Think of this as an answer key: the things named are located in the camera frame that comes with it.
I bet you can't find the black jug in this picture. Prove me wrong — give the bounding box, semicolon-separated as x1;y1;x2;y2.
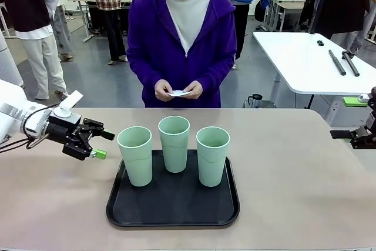
246;93;277;109

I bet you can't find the person in purple hoodie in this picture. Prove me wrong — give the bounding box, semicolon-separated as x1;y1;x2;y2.
126;0;238;109

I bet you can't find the person's left forearm purple sleeve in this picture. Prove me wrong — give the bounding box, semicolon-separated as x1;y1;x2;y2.
195;53;237;90

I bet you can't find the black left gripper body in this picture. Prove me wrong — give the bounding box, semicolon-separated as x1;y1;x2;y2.
46;115;92;161

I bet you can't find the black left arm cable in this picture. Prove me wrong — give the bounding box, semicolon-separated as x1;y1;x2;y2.
0;103;59;154

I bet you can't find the white paper doily coaster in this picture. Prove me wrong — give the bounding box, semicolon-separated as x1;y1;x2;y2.
166;88;192;98

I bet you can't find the white side table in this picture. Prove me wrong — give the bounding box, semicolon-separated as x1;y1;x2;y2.
252;31;376;110

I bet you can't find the person in grey trousers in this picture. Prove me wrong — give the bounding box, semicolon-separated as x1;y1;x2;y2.
43;0;74;63

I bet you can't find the black rod with clamp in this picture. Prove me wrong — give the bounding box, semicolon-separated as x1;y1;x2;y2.
341;50;361;78

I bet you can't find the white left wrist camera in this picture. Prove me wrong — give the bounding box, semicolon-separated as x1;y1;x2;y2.
52;89;84;118

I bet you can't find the black plastic tray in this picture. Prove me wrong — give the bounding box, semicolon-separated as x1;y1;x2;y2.
105;148;241;230

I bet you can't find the person's left hand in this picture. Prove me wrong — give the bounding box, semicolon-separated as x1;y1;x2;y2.
184;82;204;100

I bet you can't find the background desk with robot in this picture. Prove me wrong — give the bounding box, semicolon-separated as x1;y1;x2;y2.
268;0;306;33

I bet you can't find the plain black rod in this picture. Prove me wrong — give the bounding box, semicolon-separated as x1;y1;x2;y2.
328;49;347;76

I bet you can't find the person in black coat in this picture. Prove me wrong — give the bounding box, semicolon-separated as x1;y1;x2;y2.
298;0;371;55

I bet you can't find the pale green cup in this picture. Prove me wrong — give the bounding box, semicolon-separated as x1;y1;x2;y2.
157;115;191;173
196;127;231;188
116;126;153;188

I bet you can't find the person's right hand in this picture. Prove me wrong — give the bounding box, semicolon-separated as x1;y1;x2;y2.
154;79;174;102

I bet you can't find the person's right forearm purple sleeve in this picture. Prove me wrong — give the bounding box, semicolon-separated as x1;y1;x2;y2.
126;53;165;87

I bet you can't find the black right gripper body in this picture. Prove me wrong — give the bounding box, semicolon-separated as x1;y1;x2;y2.
365;112;376;130

